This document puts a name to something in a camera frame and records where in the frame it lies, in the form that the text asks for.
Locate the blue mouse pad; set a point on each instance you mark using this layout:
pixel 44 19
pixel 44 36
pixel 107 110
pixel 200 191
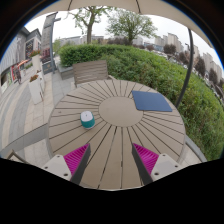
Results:
pixel 151 101

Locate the round leafy tree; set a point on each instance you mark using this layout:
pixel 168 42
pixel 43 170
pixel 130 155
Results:
pixel 131 23

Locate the white and teal computer mouse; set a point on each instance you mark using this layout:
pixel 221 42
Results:
pixel 87 119

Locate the grey slatted wooden chair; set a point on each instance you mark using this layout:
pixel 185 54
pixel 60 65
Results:
pixel 90 71

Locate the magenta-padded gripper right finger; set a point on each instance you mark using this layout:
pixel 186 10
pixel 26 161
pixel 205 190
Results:
pixel 163 165

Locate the white planter with orange flowers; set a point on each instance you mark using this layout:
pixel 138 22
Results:
pixel 36 90

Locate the tall grey sign pylon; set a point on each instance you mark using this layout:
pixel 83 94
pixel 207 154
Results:
pixel 47 36

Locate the black curved umbrella pole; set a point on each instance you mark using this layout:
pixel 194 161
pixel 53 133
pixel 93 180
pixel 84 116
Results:
pixel 189 66

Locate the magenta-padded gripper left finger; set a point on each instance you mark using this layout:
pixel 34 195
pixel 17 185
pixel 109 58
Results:
pixel 60 165

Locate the white planter with green plants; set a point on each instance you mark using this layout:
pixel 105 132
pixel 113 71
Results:
pixel 36 62

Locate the thin leaning tree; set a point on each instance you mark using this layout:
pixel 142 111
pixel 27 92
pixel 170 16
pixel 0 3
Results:
pixel 89 30

